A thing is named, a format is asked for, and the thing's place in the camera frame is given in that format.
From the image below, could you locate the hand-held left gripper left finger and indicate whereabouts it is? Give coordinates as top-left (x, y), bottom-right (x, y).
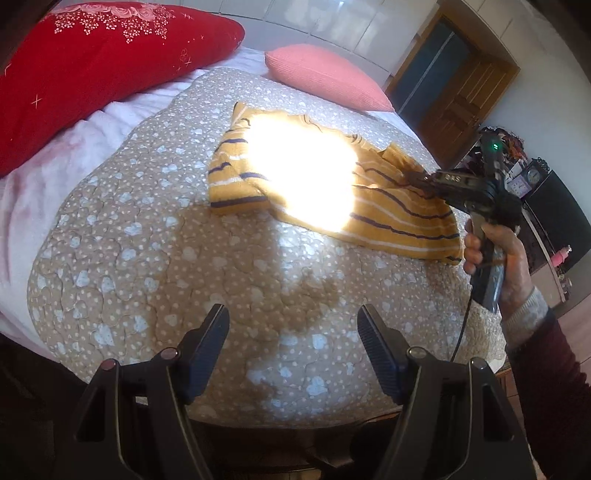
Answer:
top-left (52, 304), bottom-right (230, 480)

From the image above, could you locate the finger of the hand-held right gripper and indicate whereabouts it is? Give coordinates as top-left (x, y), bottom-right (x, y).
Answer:
top-left (403, 171), bottom-right (439, 195)

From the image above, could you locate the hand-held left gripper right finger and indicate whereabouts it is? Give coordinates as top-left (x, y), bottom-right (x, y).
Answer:
top-left (357, 304), bottom-right (536, 480)

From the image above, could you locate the yellow striped small shirt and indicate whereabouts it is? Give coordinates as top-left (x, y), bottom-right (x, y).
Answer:
top-left (206, 102), bottom-right (465, 266)

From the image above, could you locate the person's right hand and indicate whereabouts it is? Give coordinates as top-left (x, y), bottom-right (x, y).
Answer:
top-left (463, 217), bottom-right (537, 319)

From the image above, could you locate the small desk clock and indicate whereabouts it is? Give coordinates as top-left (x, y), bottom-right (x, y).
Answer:
top-left (508, 159), bottom-right (550, 197)

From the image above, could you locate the black cabinet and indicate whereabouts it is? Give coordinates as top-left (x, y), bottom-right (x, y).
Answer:
top-left (522, 168), bottom-right (591, 278)

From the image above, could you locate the beige heart-patterned quilt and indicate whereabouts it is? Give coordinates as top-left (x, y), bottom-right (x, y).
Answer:
top-left (28, 67), bottom-right (508, 423)

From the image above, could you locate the wooden door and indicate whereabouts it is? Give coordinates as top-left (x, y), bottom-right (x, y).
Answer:
top-left (385, 14), bottom-right (522, 169)

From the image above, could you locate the pink pillow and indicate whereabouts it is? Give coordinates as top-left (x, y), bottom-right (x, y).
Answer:
top-left (264, 44), bottom-right (395, 114)

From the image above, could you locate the white bed sheet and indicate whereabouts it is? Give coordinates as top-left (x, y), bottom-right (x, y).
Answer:
top-left (0, 46), bottom-right (444, 370)

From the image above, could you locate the red floral pillow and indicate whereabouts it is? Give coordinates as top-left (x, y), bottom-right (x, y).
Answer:
top-left (0, 0), bottom-right (246, 178)

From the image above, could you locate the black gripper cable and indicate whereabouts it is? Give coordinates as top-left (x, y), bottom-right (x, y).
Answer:
top-left (450, 295), bottom-right (474, 363)

